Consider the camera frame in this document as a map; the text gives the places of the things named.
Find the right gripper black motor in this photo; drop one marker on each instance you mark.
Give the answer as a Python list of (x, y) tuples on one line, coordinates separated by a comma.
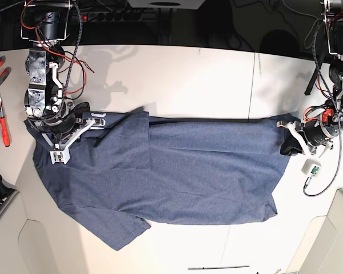
[(58, 132)]

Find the red handled screwdriver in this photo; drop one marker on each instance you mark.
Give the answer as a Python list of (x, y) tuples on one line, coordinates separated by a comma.
[(4, 130)]

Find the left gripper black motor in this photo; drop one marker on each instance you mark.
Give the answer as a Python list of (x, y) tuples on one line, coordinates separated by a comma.
[(317, 132)]

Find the blue grey t-shirt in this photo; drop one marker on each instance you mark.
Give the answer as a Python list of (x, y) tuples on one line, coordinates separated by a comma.
[(141, 168)]

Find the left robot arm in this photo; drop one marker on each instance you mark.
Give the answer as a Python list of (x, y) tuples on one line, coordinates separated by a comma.
[(329, 66)]

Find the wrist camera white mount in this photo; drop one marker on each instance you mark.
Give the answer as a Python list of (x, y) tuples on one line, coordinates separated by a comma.
[(59, 150), (311, 167)]

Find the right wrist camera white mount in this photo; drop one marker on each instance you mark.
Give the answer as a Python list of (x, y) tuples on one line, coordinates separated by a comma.
[(59, 150)]

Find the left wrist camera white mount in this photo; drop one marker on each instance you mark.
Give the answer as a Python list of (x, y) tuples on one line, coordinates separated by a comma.
[(311, 167)]

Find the white power strip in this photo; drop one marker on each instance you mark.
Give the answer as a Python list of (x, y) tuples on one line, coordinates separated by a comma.
[(118, 16)]

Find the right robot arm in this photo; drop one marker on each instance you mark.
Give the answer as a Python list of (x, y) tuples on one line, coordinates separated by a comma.
[(48, 103)]

